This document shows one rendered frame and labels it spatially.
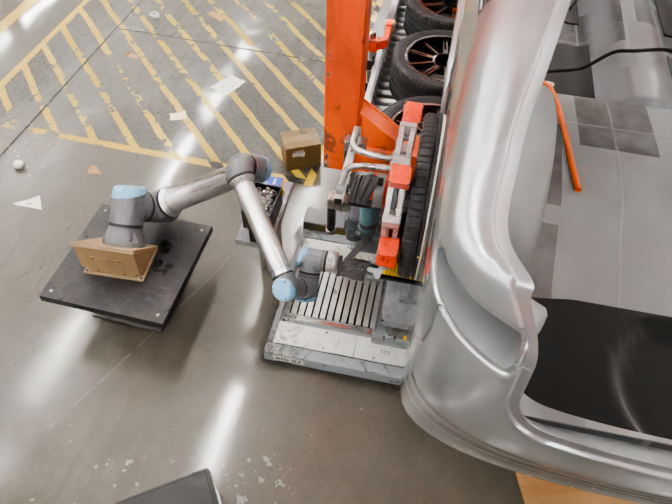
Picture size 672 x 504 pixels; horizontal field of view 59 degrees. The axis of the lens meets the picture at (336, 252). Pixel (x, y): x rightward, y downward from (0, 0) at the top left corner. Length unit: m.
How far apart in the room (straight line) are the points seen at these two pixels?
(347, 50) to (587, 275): 1.28
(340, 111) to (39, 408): 1.89
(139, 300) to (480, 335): 1.83
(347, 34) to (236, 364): 1.56
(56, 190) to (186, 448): 1.84
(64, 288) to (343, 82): 1.56
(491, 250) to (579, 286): 1.01
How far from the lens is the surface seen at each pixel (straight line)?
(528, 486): 2.81
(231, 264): 3.27
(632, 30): 3.60
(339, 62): 2.62
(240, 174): 2.46
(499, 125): 1.43
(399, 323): 2.79
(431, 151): 2.15
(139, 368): 3.01
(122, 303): 2.86
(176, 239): 3.04
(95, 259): 2.90
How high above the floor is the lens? 2.55
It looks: 51 degrees down
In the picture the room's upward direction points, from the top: 3 degrees clockwise
